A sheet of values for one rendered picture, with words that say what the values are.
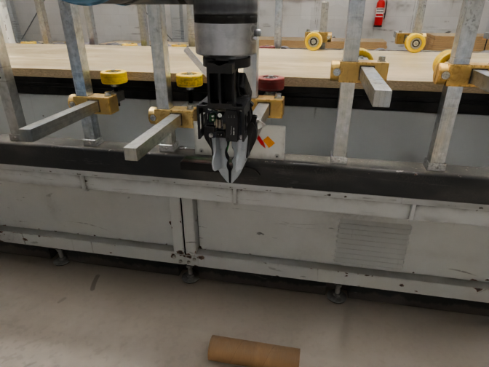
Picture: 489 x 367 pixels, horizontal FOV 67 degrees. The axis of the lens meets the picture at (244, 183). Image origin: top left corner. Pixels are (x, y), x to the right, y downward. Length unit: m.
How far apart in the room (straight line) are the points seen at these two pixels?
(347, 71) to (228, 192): 0.50
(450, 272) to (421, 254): 0.13
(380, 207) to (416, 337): 0.61
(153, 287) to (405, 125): 1.18
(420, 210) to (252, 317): 0.75
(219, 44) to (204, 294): 1.25
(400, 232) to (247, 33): 1.08
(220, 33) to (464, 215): 0.90
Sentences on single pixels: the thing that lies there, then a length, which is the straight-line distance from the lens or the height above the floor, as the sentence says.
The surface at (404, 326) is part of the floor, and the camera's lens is 1.62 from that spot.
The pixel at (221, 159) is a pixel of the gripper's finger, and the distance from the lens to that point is 0.64.
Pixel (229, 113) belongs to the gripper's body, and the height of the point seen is 0.95.
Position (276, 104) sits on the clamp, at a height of 0.86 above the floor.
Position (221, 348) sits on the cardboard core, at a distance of 1.35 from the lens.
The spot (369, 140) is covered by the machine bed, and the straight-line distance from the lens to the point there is 1.27.
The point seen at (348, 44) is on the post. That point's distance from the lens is 0.98.
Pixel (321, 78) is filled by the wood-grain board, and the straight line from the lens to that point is 1.16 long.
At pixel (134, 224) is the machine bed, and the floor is 0.26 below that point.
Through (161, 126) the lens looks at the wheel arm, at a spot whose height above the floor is 0.82.
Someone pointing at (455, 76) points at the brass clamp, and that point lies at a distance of 1.03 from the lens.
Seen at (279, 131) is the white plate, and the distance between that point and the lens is 1.02.
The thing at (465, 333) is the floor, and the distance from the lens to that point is 1.69.
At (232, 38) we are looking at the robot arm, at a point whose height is 1.05.
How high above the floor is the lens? 1.10
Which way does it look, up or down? 26 degrees down
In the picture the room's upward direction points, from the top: straight up
